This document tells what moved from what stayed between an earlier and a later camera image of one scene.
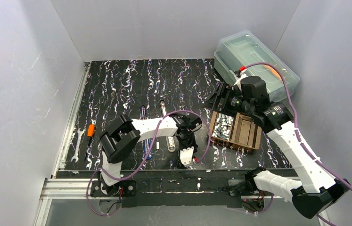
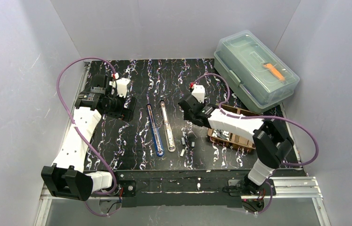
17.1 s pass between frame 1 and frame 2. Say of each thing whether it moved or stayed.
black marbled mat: stayed
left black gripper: moved
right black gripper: moved
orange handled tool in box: stayed
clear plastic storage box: stayed
